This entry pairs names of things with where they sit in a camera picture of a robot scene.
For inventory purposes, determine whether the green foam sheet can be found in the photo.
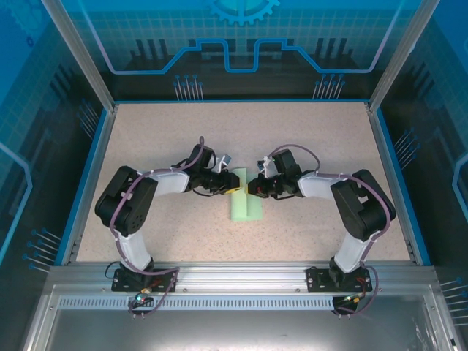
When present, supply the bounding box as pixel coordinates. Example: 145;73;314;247
229;167;265;222

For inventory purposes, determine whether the grey steel sheet panel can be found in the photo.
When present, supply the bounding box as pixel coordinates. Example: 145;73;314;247
21;283;461;351

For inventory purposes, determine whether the aluminium mounting beam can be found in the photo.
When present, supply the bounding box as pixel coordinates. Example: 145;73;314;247
47;260;438;293

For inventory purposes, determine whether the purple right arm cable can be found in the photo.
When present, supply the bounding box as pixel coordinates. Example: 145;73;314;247
272;144;394;318

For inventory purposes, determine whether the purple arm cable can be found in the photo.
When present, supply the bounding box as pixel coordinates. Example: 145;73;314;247
107;135;205;318
272;144;394;318

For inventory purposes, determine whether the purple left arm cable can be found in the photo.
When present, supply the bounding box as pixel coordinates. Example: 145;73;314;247
107;135;205;318

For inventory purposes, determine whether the blue-edged aluminium side rail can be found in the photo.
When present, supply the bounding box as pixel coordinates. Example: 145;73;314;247
365;102;432;266
53;104;120;266

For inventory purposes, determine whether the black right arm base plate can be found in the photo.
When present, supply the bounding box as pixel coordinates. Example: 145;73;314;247
306;265;371;293

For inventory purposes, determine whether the slotted aluminium cable duct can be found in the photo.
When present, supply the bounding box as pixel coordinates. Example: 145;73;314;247
57;296;366;312

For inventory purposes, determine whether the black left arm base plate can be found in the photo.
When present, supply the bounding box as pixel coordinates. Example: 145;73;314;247
111;268;179;293

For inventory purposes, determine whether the aluminium frame post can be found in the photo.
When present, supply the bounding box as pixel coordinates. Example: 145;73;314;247
40;0;120;113
365;0;434;114

